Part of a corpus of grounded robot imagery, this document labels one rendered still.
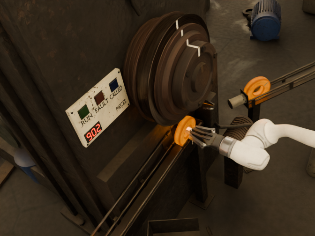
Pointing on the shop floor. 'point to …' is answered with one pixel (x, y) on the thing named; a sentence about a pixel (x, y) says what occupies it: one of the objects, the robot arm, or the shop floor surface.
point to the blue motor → (266, 20)
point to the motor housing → (231, 169)
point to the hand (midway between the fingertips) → (185, 128)
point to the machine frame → (65, 5)
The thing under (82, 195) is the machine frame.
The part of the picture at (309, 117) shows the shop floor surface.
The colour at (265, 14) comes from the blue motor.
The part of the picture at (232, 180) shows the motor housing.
